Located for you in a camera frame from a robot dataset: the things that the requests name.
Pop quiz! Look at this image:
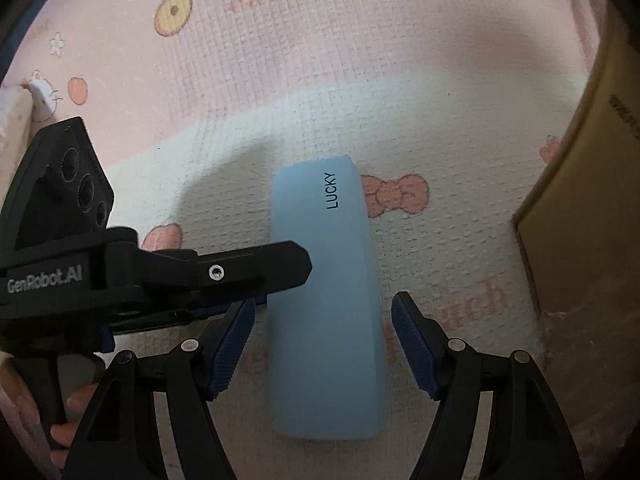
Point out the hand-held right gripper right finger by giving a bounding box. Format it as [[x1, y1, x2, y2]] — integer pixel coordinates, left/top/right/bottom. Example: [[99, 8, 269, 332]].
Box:
[[391, 291, 586, 480]]

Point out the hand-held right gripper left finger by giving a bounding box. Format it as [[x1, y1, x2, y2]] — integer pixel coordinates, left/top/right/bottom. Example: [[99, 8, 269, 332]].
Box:
[[60, 299, 257, 480]]

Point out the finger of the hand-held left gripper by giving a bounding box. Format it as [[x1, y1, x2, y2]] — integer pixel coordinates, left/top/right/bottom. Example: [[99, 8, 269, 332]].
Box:
[[106, 300, 253, 337], [137, 240, 314, 309]]

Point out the light blue glasses case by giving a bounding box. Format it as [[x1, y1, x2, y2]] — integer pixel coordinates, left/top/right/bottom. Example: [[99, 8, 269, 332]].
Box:
[[267, 155, 389, 443]]

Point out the brown cardboard box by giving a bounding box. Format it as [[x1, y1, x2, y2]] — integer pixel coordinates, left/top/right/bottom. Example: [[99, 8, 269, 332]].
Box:
[[511, 0, 640, 341]]

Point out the person's left forearm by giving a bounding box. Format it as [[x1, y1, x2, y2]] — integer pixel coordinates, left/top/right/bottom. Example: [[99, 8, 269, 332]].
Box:
[[0, 352, 56, 480]]

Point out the person's left hand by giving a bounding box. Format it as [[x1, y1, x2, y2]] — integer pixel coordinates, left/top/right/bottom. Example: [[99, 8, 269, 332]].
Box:
[[50, 381, 104, 453]]

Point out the pink fluffy cloth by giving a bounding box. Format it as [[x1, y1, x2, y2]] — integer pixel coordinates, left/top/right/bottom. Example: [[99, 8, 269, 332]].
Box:
[[0, 84, 37, 173]]

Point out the pink and white printed blanket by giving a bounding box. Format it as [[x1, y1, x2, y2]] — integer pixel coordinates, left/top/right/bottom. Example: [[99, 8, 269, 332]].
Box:
[[0, 0, 640, 480]]

